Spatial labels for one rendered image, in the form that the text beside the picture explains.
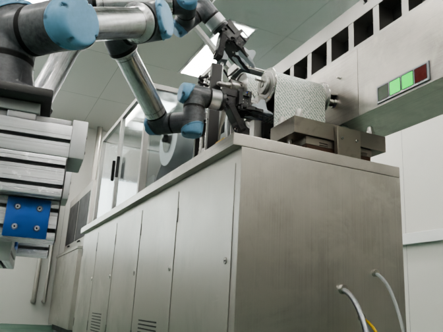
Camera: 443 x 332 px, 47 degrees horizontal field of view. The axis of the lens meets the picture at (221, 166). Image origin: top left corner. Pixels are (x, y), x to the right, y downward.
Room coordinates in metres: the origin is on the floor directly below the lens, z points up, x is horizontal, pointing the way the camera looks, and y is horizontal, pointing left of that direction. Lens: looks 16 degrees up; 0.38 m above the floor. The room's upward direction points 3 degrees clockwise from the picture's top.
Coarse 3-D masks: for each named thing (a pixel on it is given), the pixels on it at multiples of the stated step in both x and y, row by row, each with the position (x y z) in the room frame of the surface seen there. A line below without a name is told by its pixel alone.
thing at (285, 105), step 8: (280, 96) 1.81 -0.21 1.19; (288, 96) 1.83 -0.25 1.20; (296, 96) 1.84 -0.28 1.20; (280, 104) 1.81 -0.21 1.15; (288, 104) 1.83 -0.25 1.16; (296, 104) 1.84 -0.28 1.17; (304, 104) 1.86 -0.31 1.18; (312, 104) 1.87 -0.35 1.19; (320, 104) 1.89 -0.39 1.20; (280, 112) 1.81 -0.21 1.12; (288, 112) 1.83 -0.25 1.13; (304, 112) 1.86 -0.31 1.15; (312, 112) 1.87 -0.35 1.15; (320, 112) 1.89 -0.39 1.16; (320, 120) 1.89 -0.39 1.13
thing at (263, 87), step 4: (264, 76) 1.83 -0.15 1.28; (268, 76) 1.83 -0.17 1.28; (264, 80) 1.83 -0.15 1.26; (268, 80) 1.82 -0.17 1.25; (260, 84) 1.86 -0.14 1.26; (264, 84) 1.83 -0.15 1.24; (268, 84) 1.82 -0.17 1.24; (260, 88) 1.86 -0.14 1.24; (264, 88) 1.83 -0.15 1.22; (268, 88) 1.83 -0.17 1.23; (260, 92) 1.86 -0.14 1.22; (264, 92) 1.85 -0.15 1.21
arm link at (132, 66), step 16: (112, 48) 1.42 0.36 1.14; (128, 48) 1.43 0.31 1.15; (128, 64) 1.48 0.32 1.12; (128, 80) 1.54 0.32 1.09; (144, 80) 1.54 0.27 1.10; (144, 96) 1.58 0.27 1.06; (144, 112) 1.65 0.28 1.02; (160, 112) 1.65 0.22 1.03; (144, 128) 1.72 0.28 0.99; (160, 128) 1.69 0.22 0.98
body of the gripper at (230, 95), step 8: (224, 88) 1.70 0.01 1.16; (224, 96) 1.68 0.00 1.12; (232, 96) 1.72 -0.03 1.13; (240, 96) 1.71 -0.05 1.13; (248, 96) 1.72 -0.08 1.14; (224, 104) 1.69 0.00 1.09; (240, 104) 1.72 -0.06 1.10; (248, 104) 1.73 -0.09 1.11; (240, 112) 1.74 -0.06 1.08; (248, 112) 1.73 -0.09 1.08
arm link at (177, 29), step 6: (174, 18) 1.70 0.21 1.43; (192, 18) 1.66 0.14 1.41; (198, 18) 1.72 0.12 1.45; (174, 24) 1.69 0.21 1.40; (180, 24) 1.69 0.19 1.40; (186, 24) 1.69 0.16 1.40; (192, 24) 1.71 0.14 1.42; (174, 30) 1.73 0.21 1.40; (180, 30) 1.70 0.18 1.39; (186, 30) 1.72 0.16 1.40; (180, 36) 1.73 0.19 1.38
